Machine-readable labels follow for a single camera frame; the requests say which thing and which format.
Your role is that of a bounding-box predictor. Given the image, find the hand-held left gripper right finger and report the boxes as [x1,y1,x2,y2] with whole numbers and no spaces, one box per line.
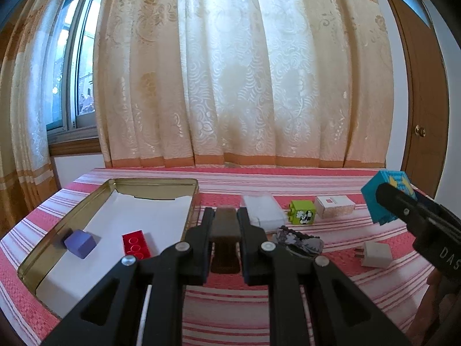
[237,207,412,346]

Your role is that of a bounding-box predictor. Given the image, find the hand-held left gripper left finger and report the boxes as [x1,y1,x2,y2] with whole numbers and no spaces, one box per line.
[41,207,217,346]

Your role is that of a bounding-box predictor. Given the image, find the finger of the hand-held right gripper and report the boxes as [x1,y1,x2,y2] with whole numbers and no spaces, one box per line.
[375,183,431,231]

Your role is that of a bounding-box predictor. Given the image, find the teal patterned cube box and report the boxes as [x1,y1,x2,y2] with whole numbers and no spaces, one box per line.
[361,170,417,226]

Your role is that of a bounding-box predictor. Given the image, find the brown block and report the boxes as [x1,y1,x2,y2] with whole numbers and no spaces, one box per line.
[210,205,241,274]

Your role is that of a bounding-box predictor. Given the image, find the white plastic packet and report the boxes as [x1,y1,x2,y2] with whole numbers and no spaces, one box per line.
[241,193,286,229]

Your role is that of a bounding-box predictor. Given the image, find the white box with red label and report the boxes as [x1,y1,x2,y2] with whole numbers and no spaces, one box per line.
[316,195,355,220]

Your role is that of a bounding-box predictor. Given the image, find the gold tin box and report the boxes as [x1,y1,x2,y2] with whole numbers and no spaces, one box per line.
[16,178,199,319]

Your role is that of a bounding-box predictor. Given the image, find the person's right forearm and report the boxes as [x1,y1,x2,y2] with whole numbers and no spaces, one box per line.
[407,270,461,346]

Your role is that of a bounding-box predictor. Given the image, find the grey patterned cloth piece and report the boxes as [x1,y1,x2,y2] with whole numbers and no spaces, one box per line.
[272,225,324,257]

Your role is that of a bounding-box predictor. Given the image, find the white charger plug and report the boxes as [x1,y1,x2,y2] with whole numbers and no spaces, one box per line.
[355,241,391,269]

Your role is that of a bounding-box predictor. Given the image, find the green toy block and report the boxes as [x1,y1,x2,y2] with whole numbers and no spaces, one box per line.
[288,200,318,226]

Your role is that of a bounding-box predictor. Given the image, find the red toy brick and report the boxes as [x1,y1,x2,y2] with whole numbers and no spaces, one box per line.
[122,231,154,260]

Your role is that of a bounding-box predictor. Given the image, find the white paper liner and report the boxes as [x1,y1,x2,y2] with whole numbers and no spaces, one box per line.
[36,189,195,314]

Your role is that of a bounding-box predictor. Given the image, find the wooden door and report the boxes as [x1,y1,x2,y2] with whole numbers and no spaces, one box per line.
[382,0,451,202]

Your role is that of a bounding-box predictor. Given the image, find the purple cube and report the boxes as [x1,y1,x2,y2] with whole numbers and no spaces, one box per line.
[64,229,98,259]

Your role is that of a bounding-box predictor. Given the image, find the wooden window sill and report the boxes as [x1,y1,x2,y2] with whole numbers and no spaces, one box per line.
[48,130,103,157]

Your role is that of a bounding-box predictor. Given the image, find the cream floral curtain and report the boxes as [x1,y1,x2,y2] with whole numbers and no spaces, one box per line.
[93,0,395,169]

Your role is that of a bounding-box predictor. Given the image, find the window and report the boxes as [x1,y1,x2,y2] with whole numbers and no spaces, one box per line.
[47,0,109,134]

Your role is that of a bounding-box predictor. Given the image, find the cream striped side curtain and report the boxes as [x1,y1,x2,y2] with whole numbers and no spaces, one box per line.
[0,0,83,231]

